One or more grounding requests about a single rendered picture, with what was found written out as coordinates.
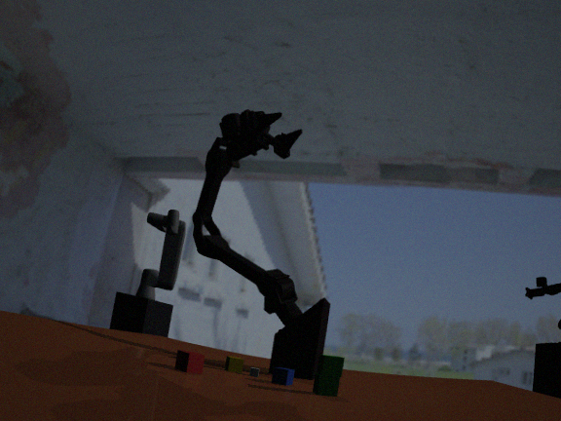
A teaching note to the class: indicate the blue cube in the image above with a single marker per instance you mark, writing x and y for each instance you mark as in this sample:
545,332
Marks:
283,376

